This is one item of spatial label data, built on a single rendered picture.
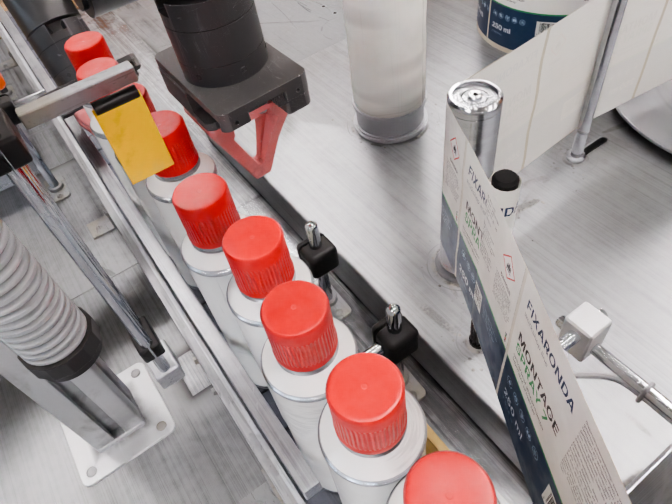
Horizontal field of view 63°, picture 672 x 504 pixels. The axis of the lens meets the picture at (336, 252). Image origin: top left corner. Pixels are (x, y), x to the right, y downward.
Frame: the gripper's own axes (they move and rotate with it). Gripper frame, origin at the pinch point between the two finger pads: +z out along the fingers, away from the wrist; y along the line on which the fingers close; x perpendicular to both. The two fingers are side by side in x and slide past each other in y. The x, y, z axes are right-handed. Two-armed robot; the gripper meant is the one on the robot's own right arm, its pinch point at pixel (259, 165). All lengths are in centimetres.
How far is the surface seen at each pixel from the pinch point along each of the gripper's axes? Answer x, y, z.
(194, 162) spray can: 4.8, -1.1, -4.1
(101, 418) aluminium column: 21.4, -1.4, 14.6
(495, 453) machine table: -3.5, -23.5, 18.7
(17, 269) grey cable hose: 15.2, -13.4, -13.1
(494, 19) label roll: -42.0, 14.3, 10.5
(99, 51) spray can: 5.2, 14.3, -6.7
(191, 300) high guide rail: 9.9, -3.7, 5.0
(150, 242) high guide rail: 10.0, 4.2, 5.0
